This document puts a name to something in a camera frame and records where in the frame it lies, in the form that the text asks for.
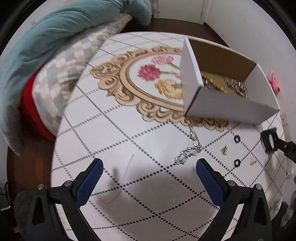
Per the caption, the gold earring left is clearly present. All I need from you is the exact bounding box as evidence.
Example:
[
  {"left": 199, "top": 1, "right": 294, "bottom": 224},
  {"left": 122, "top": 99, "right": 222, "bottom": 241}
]
[{"left": 221, "top": 146, "right": 228, "bottom": 155}]

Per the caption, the white door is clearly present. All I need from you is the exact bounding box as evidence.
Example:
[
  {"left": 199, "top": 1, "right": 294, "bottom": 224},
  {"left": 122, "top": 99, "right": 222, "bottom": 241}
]
[{"left": 151, "top": 0, "right": 210, "bottom": 24}]

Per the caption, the rhinestone bracelet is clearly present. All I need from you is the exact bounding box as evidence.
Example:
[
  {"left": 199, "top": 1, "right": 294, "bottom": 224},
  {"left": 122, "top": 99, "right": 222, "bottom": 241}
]
[{"left": 225, "top": 78, "right": 248, "bottom": 98}]

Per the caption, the wall power strip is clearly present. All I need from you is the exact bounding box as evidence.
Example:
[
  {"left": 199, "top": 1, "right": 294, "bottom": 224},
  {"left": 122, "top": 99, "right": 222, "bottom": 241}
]
[{"left": 280, "top": 113, "right": 292, "bottom": 142}]

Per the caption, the white cardboard box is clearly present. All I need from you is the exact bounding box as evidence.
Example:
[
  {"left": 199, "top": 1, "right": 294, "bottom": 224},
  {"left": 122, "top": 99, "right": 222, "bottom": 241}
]
[{"left": 180, "top": 38, "right": 280, "bottom": 124}]

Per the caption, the white patterned tablecloth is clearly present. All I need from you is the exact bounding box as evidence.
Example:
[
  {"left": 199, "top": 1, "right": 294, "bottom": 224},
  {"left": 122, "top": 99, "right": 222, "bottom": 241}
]
[{"left": 51, "top": 32, "right": 287, "bottom": 240}]

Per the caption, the red blanket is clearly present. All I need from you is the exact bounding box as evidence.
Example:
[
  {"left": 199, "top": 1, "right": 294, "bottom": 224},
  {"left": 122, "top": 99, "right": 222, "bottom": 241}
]
[{"left": 19, "top": 69, "right": 56, "bottom": 143}]

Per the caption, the silver chain necklace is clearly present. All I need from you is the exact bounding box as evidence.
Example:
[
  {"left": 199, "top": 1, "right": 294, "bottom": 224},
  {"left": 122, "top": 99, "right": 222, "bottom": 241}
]
[{"left": 173, "top": 123, "right": 203, "bottom": 165}]

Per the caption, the teal duvet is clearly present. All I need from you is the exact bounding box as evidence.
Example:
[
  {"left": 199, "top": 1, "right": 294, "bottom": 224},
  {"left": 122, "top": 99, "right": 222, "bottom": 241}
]
[{"left": 1, "top": 1, "right": 152, "bottom": 156}]

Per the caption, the gold earring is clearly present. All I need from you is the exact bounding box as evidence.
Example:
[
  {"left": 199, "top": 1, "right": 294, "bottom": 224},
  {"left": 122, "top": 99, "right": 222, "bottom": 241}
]
[
  {"left": 250, "top": 158, "right": 257, "bottom": 166},
  {"left": 221, "top": 146, "right": 228, "bottom": 155}
]

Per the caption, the checkered bed mattress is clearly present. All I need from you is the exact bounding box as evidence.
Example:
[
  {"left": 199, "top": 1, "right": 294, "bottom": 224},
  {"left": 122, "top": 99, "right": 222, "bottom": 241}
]
[{"left": 32, "top": 13, "right": 132, "bottom": 141}]

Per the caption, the gold bead bracelet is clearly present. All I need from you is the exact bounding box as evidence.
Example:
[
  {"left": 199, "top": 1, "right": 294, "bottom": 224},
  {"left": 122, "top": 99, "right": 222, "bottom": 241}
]
[{"left": 200, "top": 71, "right": 228, "bottom": 93}]

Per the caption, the pink panther plush toy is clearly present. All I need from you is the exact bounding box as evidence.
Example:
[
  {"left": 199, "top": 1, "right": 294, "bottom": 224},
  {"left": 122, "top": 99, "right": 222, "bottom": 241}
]
[{"left": 267, "top": 69, "right": 280, "bottom": 95}]

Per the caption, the gold earring right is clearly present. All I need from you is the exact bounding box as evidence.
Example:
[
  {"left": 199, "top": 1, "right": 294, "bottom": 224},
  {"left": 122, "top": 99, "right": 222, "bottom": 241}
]
[{"left": 250, "top": 158, "right": 257, "bottom": 166}]

